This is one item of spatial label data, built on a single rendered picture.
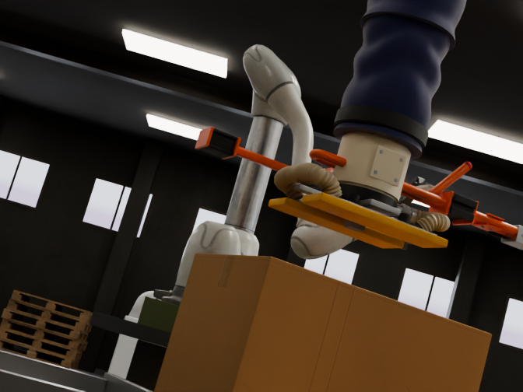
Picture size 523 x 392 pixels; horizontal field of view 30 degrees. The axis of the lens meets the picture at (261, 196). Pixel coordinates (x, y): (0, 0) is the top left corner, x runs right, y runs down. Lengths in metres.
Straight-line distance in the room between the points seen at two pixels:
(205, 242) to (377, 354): 0.88
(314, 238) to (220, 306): 0.67
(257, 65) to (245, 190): 0.40
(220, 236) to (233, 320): 0.82
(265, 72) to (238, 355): 1.23
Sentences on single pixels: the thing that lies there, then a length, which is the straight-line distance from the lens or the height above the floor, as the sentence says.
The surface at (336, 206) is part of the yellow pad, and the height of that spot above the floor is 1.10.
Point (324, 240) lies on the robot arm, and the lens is 2.75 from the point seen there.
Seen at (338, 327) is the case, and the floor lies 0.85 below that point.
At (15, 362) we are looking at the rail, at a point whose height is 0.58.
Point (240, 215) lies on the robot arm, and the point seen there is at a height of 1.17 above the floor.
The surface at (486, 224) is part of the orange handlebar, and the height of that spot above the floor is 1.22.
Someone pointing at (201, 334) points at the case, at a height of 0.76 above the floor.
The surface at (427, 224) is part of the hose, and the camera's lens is 2.28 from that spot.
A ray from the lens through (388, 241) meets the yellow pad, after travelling 2.41.
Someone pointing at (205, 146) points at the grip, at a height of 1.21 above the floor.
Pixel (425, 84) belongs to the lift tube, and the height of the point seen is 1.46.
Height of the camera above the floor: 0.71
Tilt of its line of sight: 10 degrees up
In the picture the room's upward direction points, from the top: 16 degrees clockwise
